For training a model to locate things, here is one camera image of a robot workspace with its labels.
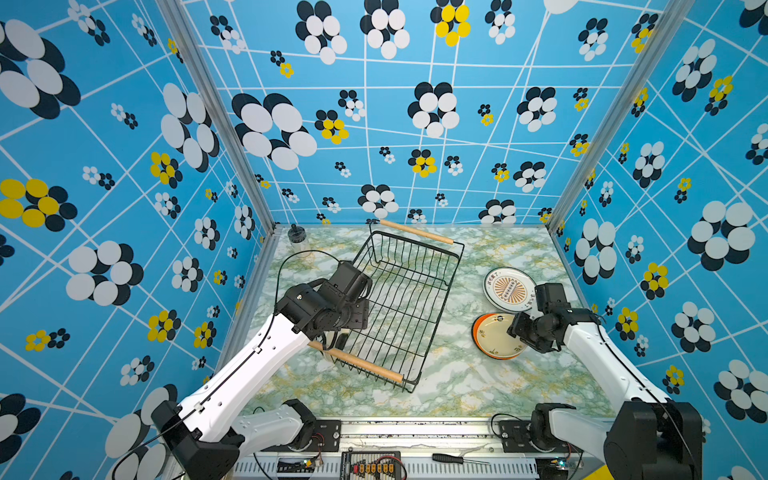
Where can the orange small plate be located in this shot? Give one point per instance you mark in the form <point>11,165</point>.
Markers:
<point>474,330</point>

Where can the black screwdriver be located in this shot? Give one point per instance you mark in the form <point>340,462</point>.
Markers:
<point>453,459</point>

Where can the small green circuit board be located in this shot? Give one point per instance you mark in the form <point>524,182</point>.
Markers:
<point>294,465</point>

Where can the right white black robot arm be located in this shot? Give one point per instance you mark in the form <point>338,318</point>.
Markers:
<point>651,437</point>

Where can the clear jar black lid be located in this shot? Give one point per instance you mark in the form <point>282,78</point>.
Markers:
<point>297,238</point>

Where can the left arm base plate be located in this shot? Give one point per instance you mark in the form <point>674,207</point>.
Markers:
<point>322,435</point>

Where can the white plate orange sunburst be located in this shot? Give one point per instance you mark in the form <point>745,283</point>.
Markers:
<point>509,289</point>

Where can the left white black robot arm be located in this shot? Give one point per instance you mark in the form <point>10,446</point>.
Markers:
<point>207,433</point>

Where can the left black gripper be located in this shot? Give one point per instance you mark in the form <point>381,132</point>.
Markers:
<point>362,315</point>

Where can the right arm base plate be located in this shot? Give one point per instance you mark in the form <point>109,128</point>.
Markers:
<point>516,438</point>

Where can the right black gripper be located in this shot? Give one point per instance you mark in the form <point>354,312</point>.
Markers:
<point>517,327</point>

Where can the black terminal power board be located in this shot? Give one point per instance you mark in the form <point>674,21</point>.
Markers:
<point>375,465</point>

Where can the beige small plate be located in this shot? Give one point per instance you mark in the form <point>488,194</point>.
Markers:
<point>494,340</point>

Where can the black wire dish rack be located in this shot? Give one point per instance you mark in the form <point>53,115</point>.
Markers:
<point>412,273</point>

